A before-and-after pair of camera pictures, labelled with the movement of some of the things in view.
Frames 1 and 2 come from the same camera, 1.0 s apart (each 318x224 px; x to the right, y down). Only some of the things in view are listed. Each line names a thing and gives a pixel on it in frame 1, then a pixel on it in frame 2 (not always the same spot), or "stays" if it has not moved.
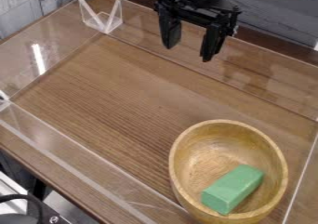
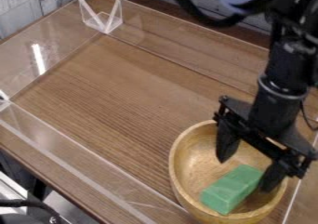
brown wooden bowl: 207,152 stays
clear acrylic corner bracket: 102,21 stays
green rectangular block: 224,192 stays
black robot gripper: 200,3 -> 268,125
